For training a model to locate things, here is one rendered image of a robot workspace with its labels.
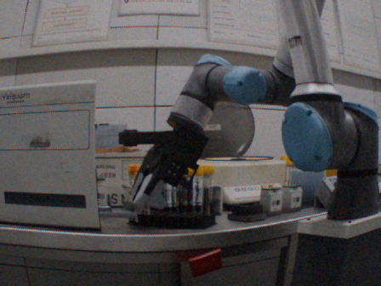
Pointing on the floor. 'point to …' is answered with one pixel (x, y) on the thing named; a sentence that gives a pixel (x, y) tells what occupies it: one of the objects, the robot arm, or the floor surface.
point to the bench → (162, 242)
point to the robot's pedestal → (338, 260)
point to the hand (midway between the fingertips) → (132, 207)
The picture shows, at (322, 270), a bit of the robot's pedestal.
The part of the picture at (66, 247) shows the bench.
